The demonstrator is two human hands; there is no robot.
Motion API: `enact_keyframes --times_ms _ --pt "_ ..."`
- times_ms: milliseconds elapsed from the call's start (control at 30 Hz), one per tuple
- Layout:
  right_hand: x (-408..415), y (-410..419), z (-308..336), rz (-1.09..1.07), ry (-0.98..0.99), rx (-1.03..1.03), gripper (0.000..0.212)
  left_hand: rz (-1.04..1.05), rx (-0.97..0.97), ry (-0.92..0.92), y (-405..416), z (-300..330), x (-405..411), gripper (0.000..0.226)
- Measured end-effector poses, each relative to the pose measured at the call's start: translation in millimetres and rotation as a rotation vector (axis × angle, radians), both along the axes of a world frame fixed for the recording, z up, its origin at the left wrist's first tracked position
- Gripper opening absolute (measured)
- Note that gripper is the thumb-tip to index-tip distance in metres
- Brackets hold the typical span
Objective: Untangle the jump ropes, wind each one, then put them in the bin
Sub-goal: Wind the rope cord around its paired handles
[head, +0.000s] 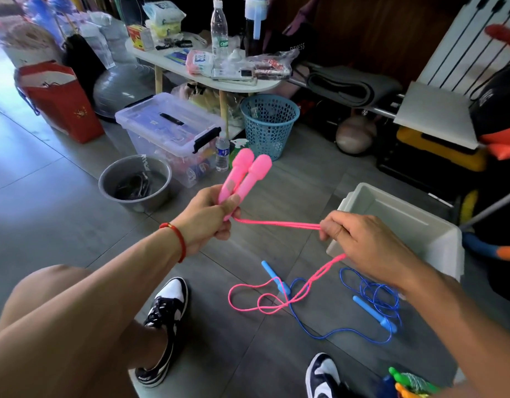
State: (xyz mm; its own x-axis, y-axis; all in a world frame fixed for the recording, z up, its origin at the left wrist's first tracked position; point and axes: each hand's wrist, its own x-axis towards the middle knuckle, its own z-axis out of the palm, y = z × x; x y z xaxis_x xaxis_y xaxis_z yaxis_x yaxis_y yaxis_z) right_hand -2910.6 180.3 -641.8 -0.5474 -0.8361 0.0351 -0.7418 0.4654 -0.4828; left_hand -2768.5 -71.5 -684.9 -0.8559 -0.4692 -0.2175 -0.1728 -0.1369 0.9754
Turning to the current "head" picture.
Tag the pink white packet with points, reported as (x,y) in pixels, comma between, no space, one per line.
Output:
(199,62)

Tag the small plastic water bottle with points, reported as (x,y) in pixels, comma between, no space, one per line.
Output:
(222,155)

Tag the white plastic bin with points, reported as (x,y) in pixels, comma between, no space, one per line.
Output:
(404,215)

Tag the grey exercise ball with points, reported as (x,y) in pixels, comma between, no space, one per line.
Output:
(122,87)

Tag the black white right shoe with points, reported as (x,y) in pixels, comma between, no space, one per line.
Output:
(321,373)

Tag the brown ball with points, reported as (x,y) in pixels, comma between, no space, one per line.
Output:
(355,135)

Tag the person's left hand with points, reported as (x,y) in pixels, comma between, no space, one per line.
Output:
(203,221)

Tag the multicoloured hula hoop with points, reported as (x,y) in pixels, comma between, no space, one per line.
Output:
(491,247)

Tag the white blue tumbler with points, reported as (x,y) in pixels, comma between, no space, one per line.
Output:
(256,12)

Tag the white round table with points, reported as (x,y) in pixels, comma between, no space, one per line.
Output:
(168,62)

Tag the clear bin with black latches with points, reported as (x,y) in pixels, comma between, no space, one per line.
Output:
(159,124)

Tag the yellow black case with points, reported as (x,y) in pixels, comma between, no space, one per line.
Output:
(441,149)

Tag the black white left shoe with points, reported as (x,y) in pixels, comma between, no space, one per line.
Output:
(168,311)

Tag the grey flat board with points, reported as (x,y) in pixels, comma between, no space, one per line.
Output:
(437,113)

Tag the white metal pole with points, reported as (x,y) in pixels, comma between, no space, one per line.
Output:
(491,207)

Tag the black red inflatable toy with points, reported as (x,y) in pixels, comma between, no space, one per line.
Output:
(497,112)

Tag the black white shoe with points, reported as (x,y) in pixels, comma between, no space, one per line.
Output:
(168,311)
(321,373)

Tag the clear plastic bag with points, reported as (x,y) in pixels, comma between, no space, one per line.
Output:
(271,63)

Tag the person's left leg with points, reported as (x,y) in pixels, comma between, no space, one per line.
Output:
(31,302)

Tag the green spray bottle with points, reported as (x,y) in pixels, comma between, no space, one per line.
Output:
(238,145)

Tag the blue mesh plastic basket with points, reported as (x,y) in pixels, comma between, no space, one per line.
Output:
(270,128)

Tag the person's right hand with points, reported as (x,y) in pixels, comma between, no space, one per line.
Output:
(367,244)

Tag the white green pack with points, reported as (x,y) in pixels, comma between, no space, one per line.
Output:
(164,16)

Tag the grey metal basin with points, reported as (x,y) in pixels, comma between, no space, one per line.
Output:
(111,182)

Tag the grey folded mat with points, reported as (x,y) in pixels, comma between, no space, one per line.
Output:
(354,83)

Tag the person's left forearm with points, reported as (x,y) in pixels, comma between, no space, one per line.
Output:
(72,327)

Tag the white radiator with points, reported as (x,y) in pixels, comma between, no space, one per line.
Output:
(470,45)

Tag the white plastic bag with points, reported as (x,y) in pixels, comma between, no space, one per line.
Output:
(97,33)

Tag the large plastic water bottle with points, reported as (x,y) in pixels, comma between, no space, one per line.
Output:
(219,29)

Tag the person's right forearm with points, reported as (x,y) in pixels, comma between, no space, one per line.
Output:
(462,335)

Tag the red bag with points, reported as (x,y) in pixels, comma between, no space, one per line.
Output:
(56,99)

